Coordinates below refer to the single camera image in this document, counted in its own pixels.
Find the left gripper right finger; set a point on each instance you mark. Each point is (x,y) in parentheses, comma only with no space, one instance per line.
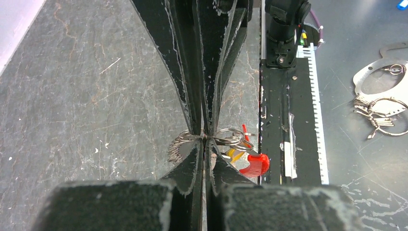
(220,176)

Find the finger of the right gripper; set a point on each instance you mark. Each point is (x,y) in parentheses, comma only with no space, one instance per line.
(222,28)
(160,20)

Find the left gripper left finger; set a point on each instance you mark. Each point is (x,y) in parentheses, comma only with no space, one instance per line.
(186,210)

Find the yellow key tag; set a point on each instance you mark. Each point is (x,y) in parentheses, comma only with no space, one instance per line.
(232,155)

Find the red key tag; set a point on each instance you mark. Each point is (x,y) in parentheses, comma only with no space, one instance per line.
(258,163)

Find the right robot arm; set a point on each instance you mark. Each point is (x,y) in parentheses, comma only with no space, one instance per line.
(283,20)

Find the silver handcuffs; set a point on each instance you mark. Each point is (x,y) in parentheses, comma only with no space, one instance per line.
(380,109)

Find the blue slotted cable duct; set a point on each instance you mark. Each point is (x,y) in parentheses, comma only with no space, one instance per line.
(309,53)

